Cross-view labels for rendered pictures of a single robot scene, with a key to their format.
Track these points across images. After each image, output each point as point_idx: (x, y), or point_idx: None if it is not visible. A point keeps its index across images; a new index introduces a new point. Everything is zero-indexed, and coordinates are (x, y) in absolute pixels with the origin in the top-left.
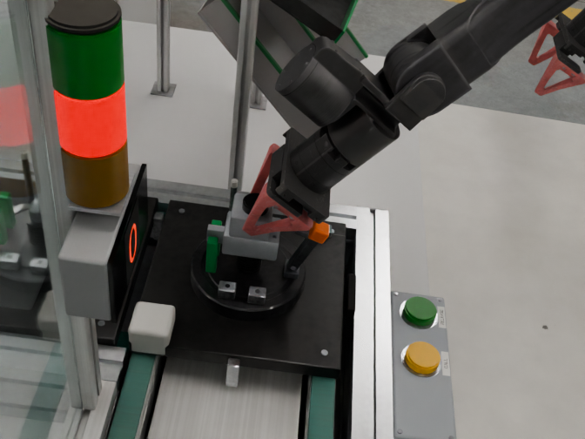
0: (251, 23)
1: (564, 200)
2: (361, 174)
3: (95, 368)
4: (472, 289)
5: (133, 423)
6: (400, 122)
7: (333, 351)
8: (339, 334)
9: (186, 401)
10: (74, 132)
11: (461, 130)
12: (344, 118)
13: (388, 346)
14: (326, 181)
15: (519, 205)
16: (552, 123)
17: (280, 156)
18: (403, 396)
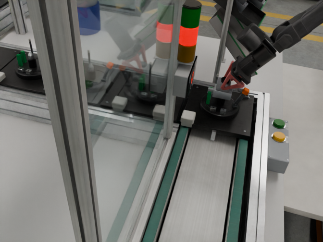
0: (227, 23)
1: None
2: (259, 86)
3: (172, 124)
4: (299, 125)
5: (181, 144)
6: (276, 51)
7: (248, 131)
8: (250, 127)
9: (197, 143)
10: (184, 38)
11: (300, 74)
12: (257, 49)
13: (267, 132)
14: (250, 70)
15: (320, 101)
16: None
17: (235, 63)
18: (271, 147)
